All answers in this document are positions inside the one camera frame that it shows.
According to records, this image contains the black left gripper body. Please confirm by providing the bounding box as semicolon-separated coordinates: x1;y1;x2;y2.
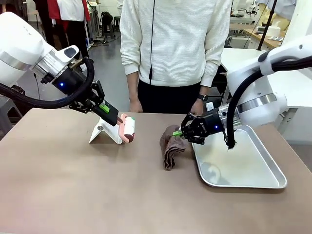
40;66;94;101

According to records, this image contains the person's left forearm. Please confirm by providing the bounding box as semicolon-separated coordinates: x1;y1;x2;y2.
198;85;212;97

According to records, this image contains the black pole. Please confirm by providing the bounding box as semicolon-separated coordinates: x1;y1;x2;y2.
258;0;278;51

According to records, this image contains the silver metal tray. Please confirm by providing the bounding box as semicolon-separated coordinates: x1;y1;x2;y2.
191;124;288;190

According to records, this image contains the grey metal stool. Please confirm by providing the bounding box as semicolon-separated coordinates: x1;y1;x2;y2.
0;95;25;141

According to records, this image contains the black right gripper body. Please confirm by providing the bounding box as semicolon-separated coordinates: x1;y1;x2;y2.
201;109;223;137

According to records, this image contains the person's right forearm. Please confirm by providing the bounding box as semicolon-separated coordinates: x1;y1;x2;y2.
128;72;140;102

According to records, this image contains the white background table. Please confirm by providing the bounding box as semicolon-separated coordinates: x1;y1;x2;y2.
220;48;269;74

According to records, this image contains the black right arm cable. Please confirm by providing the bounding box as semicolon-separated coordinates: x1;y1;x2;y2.
223;55;312;150

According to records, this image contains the wooden workbench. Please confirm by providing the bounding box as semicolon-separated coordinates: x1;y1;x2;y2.
243;28;286;51

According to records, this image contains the white side table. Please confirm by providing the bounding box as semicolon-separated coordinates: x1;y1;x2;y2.
277;97;312;134

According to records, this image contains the brown towel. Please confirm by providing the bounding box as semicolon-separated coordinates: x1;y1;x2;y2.
159;124;189;171

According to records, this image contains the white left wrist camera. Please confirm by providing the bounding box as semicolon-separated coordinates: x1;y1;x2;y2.
57;45;80;64

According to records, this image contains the person's right hand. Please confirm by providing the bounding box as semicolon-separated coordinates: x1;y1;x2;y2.
128;98;143;113

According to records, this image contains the pink and white lint roller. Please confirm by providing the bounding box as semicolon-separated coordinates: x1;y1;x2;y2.
117;114;137;144

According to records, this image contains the black stool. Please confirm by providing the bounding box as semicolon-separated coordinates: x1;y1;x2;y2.
100;11;114;39

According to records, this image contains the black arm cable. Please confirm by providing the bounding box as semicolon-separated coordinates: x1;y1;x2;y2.
223;55;312;150
0;57;96;110

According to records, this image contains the bystander in red and white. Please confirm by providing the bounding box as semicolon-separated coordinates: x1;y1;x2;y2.
47;0;90;59

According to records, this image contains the black cord on sweater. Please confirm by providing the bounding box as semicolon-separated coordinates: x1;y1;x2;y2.
149;0;156;80

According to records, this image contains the person's left hand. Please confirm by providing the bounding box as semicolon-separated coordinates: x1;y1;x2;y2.
190;99;208;117

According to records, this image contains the bystander in black clothes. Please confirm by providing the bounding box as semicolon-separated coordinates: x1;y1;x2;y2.
34;0;61;49

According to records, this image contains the white lint roller stand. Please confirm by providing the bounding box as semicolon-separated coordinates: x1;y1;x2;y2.
88;119;124;145

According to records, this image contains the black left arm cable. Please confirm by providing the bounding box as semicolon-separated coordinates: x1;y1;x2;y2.
0;57;96;110

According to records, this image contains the person in white sweater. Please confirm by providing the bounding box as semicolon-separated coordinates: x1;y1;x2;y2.
119;0;232;114

